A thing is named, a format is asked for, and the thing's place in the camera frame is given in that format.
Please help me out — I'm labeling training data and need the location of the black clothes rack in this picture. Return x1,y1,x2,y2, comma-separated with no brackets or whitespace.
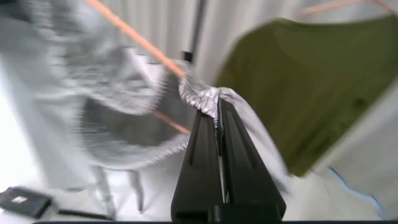
182,0,208,63

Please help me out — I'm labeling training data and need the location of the pink clothes hanger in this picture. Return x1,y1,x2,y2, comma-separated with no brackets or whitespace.
85,0,192,134
300,0,398,16

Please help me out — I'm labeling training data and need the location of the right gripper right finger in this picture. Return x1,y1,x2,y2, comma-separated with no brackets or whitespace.
216,98,287,222

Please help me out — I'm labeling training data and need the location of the white curtain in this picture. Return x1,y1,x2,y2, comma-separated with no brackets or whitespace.
99,0,398,218

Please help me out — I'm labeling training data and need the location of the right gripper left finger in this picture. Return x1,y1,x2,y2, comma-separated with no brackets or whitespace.
170,109,225,222

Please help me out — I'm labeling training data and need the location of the green sleeveless shirt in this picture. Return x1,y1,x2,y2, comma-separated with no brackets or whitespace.
214,15,398,177

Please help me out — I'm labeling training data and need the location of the pale grey garment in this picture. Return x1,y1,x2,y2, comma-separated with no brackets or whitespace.
0,0,292,194

